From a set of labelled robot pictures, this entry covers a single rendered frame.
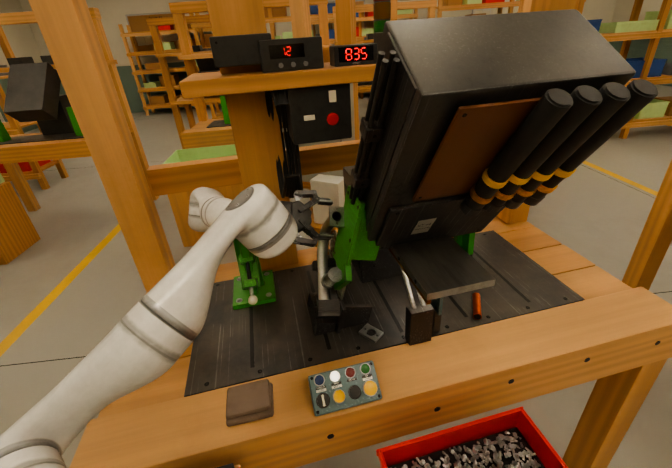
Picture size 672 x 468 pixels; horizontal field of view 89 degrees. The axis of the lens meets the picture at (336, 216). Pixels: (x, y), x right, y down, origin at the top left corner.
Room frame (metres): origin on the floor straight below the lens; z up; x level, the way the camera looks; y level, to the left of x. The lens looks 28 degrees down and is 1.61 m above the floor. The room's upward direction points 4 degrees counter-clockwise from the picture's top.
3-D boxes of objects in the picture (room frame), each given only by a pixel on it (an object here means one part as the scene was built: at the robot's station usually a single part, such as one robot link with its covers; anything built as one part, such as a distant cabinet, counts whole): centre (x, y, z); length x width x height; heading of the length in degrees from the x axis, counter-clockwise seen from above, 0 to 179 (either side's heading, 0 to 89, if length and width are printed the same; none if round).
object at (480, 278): (0.75, -0.22, 1.11); 0.39 x 0.16 x 0.03; 12
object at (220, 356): (0.84, -0.12, 0.89); 1.10 x 0.42 x 0.02; 102
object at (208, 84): (1.09, -0.07, 1.52); 0.90 x 0.25 x 0.04; 102
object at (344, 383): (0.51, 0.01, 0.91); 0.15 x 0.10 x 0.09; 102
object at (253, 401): (0.49, 0.22, 0.91); 0.10 x 0.08 x 0.03; 99
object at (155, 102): (10.12, 3.53, 1.11); 3.01 x 0.54 x 2.23; 93
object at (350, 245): (0.76, -0.06, 1.17); 0.13 x 0.12 x 0.20; 102
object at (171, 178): (1.20, -0.04, 1.23); 1.30 x 0.05 x 0.09; 102
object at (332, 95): (1.02, 0.03, 1.42); 0.17 x 0.12 x 0.15; 102
